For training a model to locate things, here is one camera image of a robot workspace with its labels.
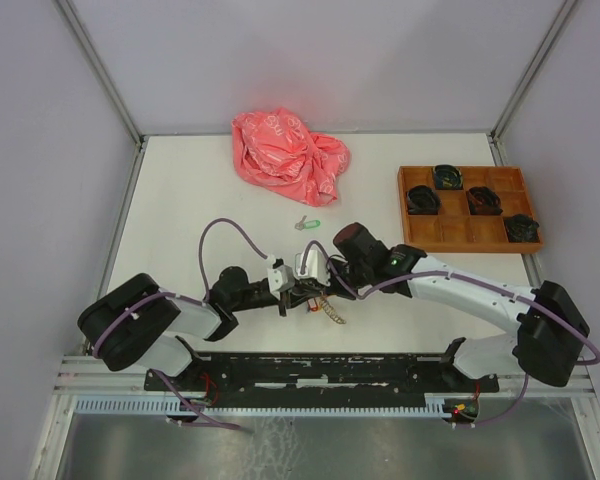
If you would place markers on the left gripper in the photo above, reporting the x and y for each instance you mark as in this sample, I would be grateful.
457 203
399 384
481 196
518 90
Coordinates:
295 295

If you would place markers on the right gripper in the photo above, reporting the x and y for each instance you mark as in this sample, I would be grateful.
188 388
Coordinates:
333 289

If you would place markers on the key with green tag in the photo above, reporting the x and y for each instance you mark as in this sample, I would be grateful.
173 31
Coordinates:
306 224

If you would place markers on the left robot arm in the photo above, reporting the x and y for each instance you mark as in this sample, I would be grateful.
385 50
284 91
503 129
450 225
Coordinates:
138 323

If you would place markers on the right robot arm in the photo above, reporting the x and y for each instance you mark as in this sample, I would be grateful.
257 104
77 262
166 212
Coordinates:
542 332

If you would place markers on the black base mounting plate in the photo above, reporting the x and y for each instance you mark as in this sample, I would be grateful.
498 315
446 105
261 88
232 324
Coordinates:
322 380

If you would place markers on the black coiled item left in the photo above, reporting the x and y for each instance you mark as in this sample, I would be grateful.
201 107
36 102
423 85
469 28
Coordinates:
422 200

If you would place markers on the black coiled item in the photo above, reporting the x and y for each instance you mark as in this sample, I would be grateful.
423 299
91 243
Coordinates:
422 200
447 177
483 201
521 228

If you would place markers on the crumpled pink plastic bag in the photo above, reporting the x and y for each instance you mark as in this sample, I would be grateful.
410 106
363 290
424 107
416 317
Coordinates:
276 151

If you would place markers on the black coiled item top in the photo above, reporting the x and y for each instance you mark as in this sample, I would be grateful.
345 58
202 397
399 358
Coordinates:
447 177

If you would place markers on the black coiled item middle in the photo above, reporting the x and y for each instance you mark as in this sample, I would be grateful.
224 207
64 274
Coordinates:
483 201

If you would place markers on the black coiled item right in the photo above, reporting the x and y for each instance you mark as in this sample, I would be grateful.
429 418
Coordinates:
521 228

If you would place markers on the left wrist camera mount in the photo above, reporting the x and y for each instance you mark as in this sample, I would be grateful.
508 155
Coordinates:
280 277

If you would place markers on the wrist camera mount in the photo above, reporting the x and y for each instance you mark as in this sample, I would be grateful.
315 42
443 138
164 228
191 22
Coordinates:
314 268
280 277

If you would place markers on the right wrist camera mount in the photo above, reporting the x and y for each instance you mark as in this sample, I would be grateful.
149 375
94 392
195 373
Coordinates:
314 268

